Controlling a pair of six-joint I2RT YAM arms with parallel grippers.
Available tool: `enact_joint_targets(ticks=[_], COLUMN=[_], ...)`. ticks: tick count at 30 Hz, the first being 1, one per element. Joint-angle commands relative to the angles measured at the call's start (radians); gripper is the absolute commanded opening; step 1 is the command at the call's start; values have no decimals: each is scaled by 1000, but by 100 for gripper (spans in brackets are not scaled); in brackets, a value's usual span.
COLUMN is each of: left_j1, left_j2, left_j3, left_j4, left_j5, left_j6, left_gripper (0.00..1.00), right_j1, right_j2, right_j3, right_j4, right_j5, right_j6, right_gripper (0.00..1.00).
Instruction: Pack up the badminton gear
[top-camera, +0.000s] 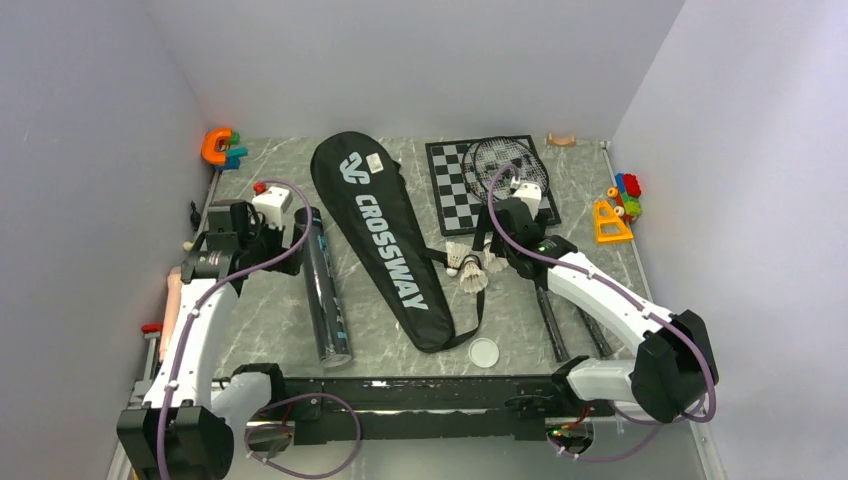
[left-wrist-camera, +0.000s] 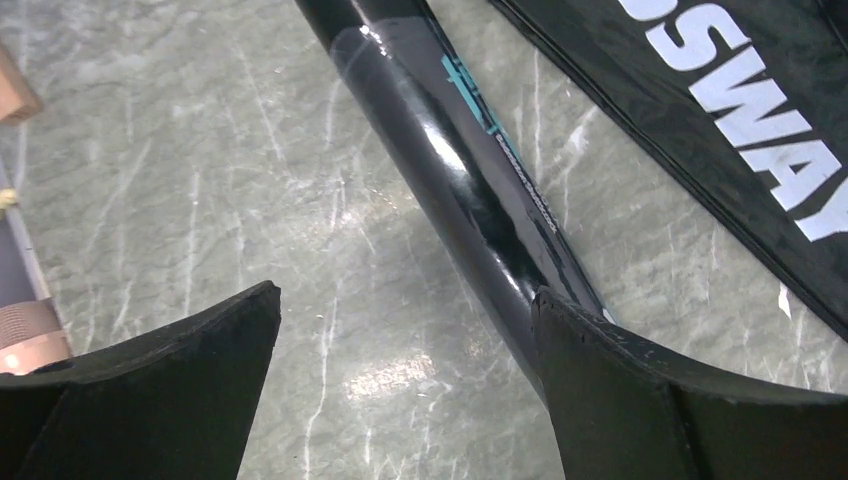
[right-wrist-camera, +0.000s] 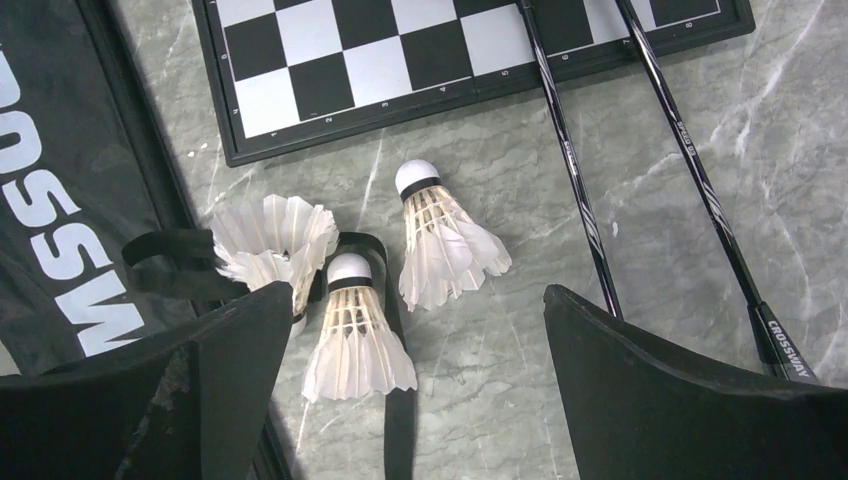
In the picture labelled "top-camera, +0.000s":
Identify white shuttlecock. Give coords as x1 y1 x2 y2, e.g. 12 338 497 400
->
482 241 509 274
459 254 488 294
445 241 471 277

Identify black shuttlecock tube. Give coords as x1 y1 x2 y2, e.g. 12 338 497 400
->
294 207 353 369

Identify white round tube lid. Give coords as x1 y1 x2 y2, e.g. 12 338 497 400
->
468 338 500 368

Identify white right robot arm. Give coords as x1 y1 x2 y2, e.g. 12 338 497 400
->
478 198 718 424

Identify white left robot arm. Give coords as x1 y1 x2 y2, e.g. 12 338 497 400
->
117 200 303 479

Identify small black figure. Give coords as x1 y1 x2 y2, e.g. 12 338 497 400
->
189 201 202 231

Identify wooden arch block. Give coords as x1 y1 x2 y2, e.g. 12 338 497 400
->
546 133 577 148

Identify teal green toy blocks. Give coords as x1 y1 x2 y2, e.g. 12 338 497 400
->
221 131 248 171

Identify beige rolling pin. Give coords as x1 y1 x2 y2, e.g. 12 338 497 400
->
159 266 183 362

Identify orange letter toy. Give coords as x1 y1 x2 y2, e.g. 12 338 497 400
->
201 127 233 166

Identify black racket bag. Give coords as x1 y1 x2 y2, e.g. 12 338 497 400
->
310 131 479 353

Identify colourful brick toy stack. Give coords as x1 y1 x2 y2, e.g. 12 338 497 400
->
606 173 642 224

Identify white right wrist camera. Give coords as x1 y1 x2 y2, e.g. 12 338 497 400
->
510 176 543 219

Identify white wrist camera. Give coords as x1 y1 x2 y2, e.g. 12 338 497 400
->
251 182 292 230
510 176 543 219

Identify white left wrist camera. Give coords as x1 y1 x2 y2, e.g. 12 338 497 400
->
251 182 292 230

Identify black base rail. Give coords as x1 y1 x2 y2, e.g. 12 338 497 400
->
250 375 613 446

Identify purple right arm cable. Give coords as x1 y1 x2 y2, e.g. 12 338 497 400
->
487 163 719 464

